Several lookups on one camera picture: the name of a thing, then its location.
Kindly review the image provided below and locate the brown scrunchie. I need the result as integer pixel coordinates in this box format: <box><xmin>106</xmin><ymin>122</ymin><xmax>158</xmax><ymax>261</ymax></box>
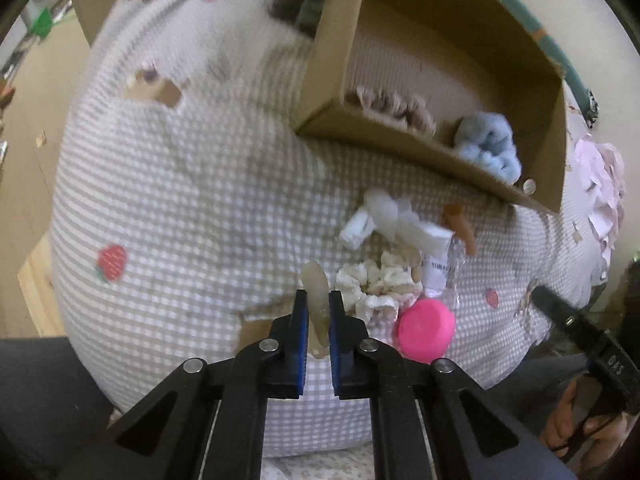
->
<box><xmin>355</xmin><ymin>85</ymin><xmax>438</xmax><ymax>136</ymax></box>

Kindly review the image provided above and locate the light blue fluffy cloth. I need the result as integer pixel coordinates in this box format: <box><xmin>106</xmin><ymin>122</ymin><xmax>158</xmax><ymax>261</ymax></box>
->
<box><xmin>452</xmin><ymin>110</ymin><xmax>522</xmax><ymax>185</ymax></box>

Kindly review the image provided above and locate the dark grey cloth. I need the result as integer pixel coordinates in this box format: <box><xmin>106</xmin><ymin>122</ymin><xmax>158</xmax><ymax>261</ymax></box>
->
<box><xmin>0</xmin><ymin>337</ymin><xmax>126</xmax><ymax>480</ymax></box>

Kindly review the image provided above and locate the clear plastic labelled packet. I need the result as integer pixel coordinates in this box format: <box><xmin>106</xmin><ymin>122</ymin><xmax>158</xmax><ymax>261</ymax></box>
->
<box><xmin>420</xmin><ymin>240</ymin><xmax>471</xmax><ymax>306</ymax></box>

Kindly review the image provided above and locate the floral patterned cloth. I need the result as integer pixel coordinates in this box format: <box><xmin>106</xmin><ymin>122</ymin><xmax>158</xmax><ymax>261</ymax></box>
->
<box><xmin>262</xmin><ymin>442</ymin><xmax>376</xmax><ymax>480</ymax></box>

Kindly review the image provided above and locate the black and white strap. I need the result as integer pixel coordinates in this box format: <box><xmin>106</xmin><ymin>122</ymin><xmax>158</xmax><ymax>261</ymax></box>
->
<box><xmin>582</xmin><ymin>87</ymin><xmax>601</xmax><ymax>128</ymax></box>

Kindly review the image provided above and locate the person's right hand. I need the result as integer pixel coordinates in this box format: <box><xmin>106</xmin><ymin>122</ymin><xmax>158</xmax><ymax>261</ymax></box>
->
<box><xmin>540</xmin><ymin>375</ymin><xmax>631</xmax><ymax>468</ymax></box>

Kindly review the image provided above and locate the pale pink garment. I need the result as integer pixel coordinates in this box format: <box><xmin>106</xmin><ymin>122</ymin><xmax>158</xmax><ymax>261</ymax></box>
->
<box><xmin>572</xmin><ymin>132</ymin><xmax>627</xmax><ymax>281</ymax></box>

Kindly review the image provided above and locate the orange-brown soft piece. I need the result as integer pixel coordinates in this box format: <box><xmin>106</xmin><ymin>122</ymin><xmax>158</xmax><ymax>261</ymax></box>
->
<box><xmin>444</xmin><ymin>202</ymin><xmax>476</xmax><ymax>256</ymax></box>

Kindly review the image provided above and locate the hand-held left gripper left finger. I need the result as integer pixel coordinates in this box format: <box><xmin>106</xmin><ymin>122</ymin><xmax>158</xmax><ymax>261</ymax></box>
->
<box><xmin>55</xmin><ymin>289</ymin><xmax>308</xmax><ymax>480</ymax></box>

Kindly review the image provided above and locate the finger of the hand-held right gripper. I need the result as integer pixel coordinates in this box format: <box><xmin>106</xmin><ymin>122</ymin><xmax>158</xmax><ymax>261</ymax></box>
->
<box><xmin>531</xmin><ymin>284</ymin><xmax>598</xmax><ymax>356</ymax></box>

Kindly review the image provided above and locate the pink round sponge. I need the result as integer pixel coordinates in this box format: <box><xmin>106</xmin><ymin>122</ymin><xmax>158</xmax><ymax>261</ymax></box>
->
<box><xmin>395</xmin><ymin>299</ymin><xmax>457</xmax><ymax>365</ymax></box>

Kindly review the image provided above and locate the teal bed cushion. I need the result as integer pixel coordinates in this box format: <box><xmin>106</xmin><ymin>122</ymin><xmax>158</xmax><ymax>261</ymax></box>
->
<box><xmin>492</xmin><ymin>0</ymin><xmax>601</xmax><ymax>126</ymax></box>

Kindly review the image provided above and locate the cream scrunchie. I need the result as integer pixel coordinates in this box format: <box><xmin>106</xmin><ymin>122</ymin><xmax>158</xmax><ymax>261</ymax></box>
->
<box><xmin>335</xmin><ymin>252</ymin><xmax>426</xmax><ymax>328</ymax></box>

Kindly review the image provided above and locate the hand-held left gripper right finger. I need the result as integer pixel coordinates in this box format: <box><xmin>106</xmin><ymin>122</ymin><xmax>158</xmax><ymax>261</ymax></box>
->
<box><xmin>328</xmin><ymin>290</ymin><xmax>581</xmax><ymax>480</ymax></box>

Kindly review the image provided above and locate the white fluffy cloth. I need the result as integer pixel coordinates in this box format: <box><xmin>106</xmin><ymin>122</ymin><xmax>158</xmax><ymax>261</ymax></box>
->
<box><xmin>339</xmin><ymin>187</ymin><xmax>413</xmax><ymax>250</ymax></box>

